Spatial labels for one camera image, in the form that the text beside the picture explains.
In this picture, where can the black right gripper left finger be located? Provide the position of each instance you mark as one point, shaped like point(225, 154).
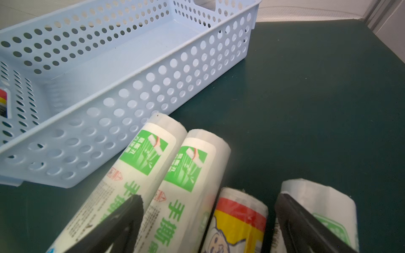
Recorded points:
point(119, 231)

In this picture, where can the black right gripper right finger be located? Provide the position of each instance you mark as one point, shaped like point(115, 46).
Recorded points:
point(302, 232)

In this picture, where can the white green plastic wrap roll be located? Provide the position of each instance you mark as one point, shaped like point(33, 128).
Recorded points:
point(139, 171)

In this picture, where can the yellow red wrap roll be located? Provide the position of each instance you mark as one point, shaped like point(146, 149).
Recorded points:
point(238, 224)

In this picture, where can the light blue perforated plastic basket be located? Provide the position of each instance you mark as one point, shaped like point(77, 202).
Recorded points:
point(79, 83)

